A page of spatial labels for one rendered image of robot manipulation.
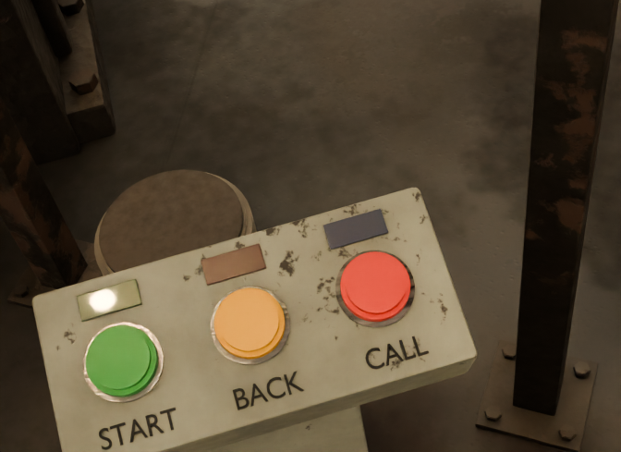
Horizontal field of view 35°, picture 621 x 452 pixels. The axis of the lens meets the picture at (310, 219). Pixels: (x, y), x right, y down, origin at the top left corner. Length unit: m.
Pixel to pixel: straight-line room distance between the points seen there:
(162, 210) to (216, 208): 0.04
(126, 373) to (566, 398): 0.74
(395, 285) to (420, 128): 0.93
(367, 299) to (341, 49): 1.09
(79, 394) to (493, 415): 0.69
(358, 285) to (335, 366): 0.05
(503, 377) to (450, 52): 0.59
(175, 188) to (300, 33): 0.93
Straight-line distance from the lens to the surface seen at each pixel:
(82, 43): 1.64
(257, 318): 0.56
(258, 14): 1.72
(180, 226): 0.73
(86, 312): 0.59
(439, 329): 0.57
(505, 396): 1.21
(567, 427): 1.19
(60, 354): 0.59
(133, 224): 0.74
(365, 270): 0.56
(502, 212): 1.37
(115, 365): 0.57
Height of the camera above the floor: 1.07
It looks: 51 degrees down
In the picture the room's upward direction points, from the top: 11 degrees counter-clockwise
